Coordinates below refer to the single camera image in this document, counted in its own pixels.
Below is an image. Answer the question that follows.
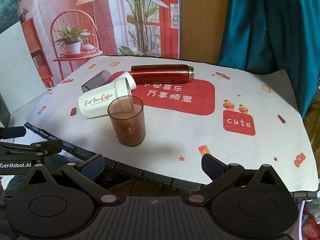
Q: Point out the white coffee cup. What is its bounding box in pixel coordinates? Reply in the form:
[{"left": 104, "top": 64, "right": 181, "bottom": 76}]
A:
[{"left": 78, "top": 77, "right": 133, "bottom": 119}]

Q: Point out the red printed packet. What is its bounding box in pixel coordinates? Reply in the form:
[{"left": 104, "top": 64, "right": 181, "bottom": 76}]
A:
[{"left": 299, "top": 202, "right": 320, "bottom": 240}]

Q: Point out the grey transparent cup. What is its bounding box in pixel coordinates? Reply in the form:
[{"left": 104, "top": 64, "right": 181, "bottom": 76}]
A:
[{"left": 81, "top": 70, "right": 112, "bottom": 93}]

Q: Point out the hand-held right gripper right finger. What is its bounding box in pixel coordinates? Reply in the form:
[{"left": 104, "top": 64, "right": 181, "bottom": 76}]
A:
[{"left": 189, "top": 154, "right": 288, "bottom": 205}]

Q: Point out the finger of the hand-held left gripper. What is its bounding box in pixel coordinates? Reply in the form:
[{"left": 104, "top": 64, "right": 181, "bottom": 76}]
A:
[
  {"left": 0, "top": 126, "right": 27, "bottom": 139},
  {"left": 0, "top": 139, "right": 64, "bottom": 158}
]

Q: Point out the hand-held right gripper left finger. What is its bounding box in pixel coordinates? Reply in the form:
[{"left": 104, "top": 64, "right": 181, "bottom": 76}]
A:
[{"left": 21, "top": 154, "right": 120, "bottom": 205}]

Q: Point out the brown transparent cup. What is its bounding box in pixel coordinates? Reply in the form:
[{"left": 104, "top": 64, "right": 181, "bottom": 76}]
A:
[{"left": 107, "top": 96, "right": 146, "bottom": 147}]

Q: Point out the black plastic table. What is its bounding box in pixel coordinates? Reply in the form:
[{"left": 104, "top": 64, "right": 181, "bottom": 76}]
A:
[{"left": 24, "top": 122, "right": 320, "bottom": 202}]

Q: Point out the teal curtain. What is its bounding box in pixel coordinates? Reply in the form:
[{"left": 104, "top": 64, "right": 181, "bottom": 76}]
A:
[{"left": 217, "top": 0, "right": 320, "bottom": 118}]

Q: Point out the white board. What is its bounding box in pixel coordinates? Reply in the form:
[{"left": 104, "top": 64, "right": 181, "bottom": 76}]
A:
[{"left": 0, "top": 21, "right": 52, "bottom": 128}]

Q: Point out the white bottle cap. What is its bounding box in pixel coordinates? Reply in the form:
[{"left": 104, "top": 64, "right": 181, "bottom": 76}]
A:
[{"left": 110, "top": 71, "right": 137, "bottom": 91}]

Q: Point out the wall poster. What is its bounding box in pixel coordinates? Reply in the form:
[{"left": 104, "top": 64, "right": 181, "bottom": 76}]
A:
[{"left": 14, "top": 0, "right": 181, "bottom": 88}]

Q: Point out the white printed table mat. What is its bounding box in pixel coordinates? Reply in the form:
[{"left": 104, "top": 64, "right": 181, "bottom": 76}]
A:
[{"left": 25, "top": 55, "right": 320, "bottom": 193}]

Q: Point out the red metal thermos bottle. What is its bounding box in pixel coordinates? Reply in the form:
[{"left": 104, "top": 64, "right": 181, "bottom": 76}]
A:
[{"left": 131, "top": 64, "right": 195, "bottom": 85}]

